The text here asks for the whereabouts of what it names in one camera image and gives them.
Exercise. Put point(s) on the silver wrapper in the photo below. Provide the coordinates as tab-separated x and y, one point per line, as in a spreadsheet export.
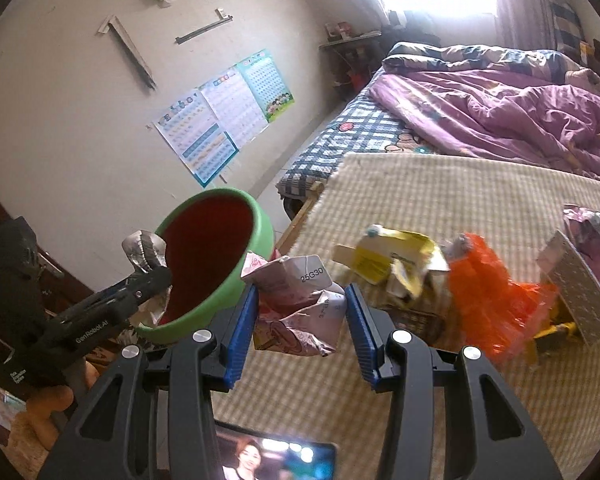
145	250

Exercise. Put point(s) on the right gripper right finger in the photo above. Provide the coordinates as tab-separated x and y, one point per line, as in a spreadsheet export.
488	432

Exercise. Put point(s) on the patchwork blanket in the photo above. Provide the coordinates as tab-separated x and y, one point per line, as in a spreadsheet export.
547	65

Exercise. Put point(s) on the green educational wall poster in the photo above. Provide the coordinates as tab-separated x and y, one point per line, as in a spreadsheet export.
266	84

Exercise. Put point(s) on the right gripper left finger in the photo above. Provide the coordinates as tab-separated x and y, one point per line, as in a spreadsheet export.
113	432

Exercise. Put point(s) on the purple quilt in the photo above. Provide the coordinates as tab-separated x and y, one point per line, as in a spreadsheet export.
506	117

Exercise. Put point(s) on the long metal wall bracket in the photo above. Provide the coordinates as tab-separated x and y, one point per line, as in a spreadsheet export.
113	24

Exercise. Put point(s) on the pink white paper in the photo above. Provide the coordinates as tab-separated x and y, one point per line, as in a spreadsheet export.
301	308

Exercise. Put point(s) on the dark side table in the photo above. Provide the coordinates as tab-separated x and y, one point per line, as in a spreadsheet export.
352	57

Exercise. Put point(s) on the blue educational wall poster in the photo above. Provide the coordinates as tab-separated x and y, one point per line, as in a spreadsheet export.
193	131

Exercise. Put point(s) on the pink foil wrapper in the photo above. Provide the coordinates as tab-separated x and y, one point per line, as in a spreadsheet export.
582	226

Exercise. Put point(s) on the orange plastic bag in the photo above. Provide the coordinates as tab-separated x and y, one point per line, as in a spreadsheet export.
498	315

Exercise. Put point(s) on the smartphone showing video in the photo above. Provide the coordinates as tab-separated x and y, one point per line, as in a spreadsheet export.
255	455

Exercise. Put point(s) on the yellow carton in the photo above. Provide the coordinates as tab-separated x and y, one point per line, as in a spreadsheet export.
398	260

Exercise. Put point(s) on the short metal wall bracket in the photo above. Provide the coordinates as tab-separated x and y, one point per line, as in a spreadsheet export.
222	18

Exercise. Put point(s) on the plaid pillow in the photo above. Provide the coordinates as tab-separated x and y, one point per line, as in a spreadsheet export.
568	30

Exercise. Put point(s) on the blue plaid bed sheet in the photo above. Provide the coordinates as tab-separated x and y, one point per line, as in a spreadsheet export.
362	126

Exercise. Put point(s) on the red green trash bin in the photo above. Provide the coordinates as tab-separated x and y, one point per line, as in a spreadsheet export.
207	239

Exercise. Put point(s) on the white educational wall poster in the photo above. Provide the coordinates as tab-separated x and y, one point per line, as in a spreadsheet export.
235	106

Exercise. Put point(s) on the pink curtain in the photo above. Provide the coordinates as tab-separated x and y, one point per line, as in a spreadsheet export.
525	24

